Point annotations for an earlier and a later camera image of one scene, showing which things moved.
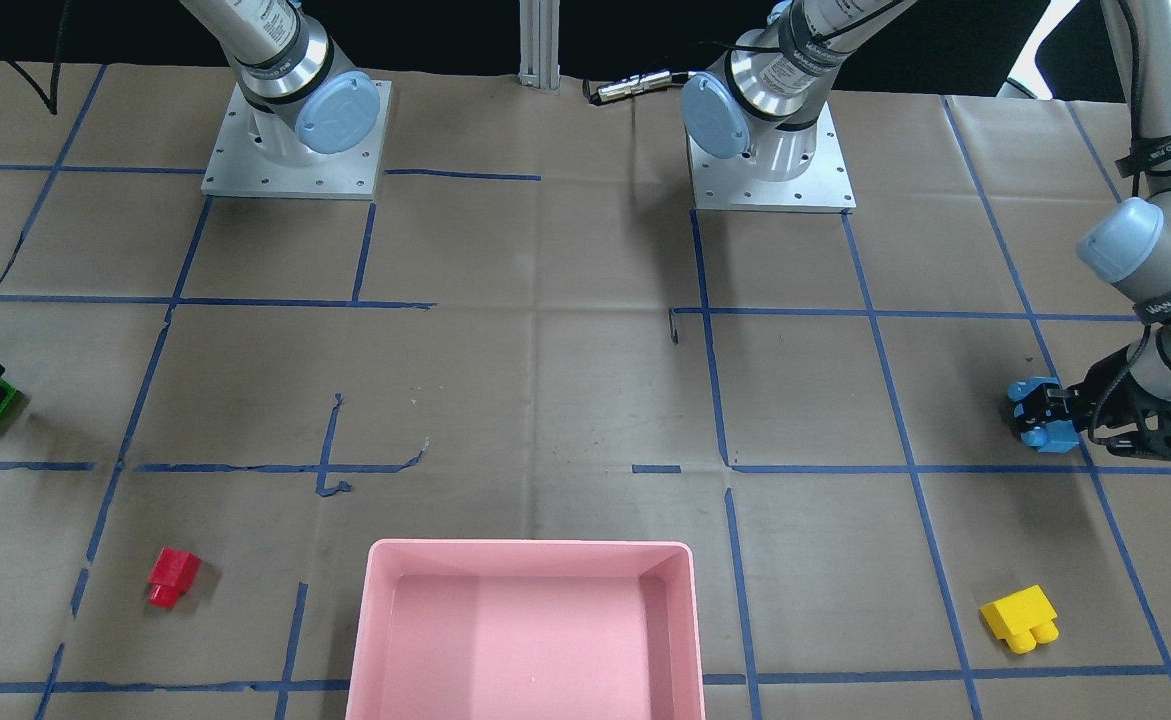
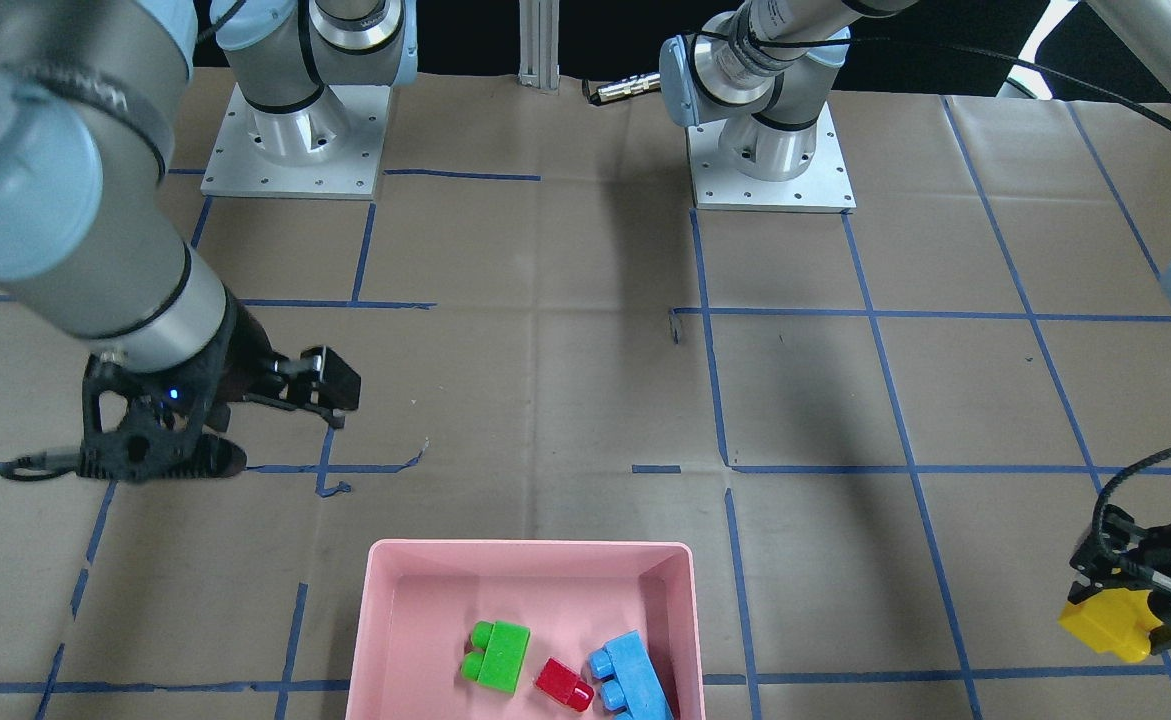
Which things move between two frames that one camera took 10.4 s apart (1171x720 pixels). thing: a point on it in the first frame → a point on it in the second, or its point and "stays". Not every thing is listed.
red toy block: [174, 571] → [561, 682]
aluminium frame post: [540, 44] stays
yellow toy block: [1023, 620] → [1117, 620]
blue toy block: [1055, 437] → [632, 688]
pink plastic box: [525, 629] stays
